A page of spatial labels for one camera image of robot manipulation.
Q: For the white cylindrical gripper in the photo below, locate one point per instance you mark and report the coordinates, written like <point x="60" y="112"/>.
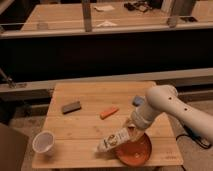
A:
<point x="142" y="117"/>

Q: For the white plastic bottle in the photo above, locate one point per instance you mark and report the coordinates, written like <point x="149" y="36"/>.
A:
<point x="110" y="142"/>

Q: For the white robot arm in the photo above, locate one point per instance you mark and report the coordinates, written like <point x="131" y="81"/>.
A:
<point x="164" y="99"/>

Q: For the orange ceramic bowl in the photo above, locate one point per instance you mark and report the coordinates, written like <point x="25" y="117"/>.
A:
<point x="135" y="153"/>

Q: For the orange carrot toy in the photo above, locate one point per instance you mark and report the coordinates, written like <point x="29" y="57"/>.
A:
<point x="108" y="112"/>

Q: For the wooden small table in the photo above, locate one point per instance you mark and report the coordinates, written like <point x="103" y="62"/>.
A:
<point x="78" y="133"/>

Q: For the dark grey sponge block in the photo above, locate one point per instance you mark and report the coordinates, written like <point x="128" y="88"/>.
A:
<point x="71" y="107"/>

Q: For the clear plastic cup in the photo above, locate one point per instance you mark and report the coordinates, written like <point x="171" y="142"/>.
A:
<point x="44" y="143"/>

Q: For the crumpled white paper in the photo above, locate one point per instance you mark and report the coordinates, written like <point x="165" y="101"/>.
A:
<point x="106" y="23"/>

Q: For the black tools pile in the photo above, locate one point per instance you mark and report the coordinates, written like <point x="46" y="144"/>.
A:
<point x="141" y="6"/>

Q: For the white paper sheet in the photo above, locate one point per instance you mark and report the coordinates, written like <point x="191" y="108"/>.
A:
<point x="104" y="8"/>

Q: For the grey metal post right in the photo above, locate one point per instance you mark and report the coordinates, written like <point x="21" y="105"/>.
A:
<point x="181" y="9"/>

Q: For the metal vertical post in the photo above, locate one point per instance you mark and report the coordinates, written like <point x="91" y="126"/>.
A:
<point x="87" y="15"/>

